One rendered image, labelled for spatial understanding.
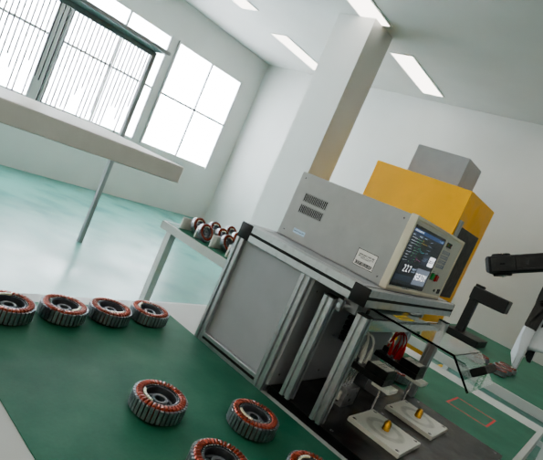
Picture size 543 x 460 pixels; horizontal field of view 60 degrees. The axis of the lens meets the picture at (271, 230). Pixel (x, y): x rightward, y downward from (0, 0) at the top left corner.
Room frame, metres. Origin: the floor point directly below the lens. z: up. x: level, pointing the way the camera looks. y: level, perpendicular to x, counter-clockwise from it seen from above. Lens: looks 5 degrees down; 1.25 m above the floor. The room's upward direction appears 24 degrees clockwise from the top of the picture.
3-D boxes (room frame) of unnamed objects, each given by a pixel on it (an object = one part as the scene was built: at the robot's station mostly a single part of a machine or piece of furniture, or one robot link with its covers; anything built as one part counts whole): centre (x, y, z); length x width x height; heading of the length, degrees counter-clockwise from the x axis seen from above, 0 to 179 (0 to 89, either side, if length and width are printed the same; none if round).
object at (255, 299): (1.25, -0.04, 0.91); 0.28 x 0.03 x 0.32; 52
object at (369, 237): (1.47, -0.30, 1.22); 0.44 x 0.39 x 0.20; 142
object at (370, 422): (1.17, -0.48, 0.78); 0.15 x 0.15 x 0.01; 52
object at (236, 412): (0.96, -0.13, 0.77); 0.11 x 0.11 x 0.04
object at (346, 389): (1.26, -0.36, 0.80); 0.07 x 0.05 x 0.06; 142
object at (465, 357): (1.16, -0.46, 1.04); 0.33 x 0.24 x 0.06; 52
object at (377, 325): (1.33, -0.47, 1.03); 0.62 x 0.01 x 0.03; 142
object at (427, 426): (1.36, -0.63, 0.78); 0.15 x 0.15 x 0.01; 52
